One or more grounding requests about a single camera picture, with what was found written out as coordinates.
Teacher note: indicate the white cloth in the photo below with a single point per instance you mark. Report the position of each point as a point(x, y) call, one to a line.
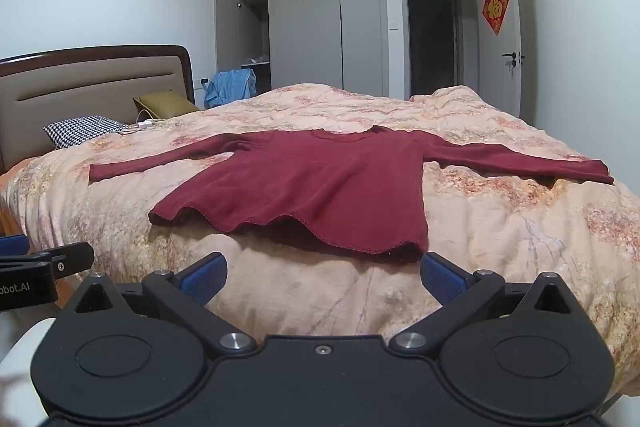
point(22, 352)

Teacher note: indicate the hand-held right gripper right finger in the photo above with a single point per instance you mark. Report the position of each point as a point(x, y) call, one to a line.
point(442, 278)

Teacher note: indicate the white room door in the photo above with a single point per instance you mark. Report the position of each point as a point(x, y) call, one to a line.
point(500, 87)

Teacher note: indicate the houndstooth pillow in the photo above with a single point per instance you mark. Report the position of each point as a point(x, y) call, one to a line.
point(85, 131)

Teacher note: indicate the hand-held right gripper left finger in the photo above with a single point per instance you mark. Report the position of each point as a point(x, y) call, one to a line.
point(205, 277)

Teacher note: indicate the olive green pillow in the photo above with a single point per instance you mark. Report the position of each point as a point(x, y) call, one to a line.
point(165, 104)

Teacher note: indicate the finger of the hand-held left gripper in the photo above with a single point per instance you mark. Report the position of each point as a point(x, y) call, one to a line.
point(12, 243)
point(70, 259)

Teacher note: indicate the brown padded bed headboard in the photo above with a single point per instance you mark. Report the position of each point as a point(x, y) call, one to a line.
point(90, 87)

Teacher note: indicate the red door decoration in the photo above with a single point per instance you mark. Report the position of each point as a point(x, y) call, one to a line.
point(495, 6)

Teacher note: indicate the blue garment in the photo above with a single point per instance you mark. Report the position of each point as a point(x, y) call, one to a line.
point(230, 87)

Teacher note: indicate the white crumpled item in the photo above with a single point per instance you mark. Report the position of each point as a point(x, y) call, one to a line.
point(259, 58)

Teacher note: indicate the grey door frame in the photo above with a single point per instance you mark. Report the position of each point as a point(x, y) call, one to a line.
point(402, 32)

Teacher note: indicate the dark red sweater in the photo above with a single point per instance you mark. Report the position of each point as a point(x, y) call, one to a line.
point(320, 187)

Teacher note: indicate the grey built-in wardrobe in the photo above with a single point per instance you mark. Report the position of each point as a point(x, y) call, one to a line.
point(320, 22)

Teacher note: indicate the bed with floral peach duvet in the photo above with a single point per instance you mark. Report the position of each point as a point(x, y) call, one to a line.
point(500, 237)

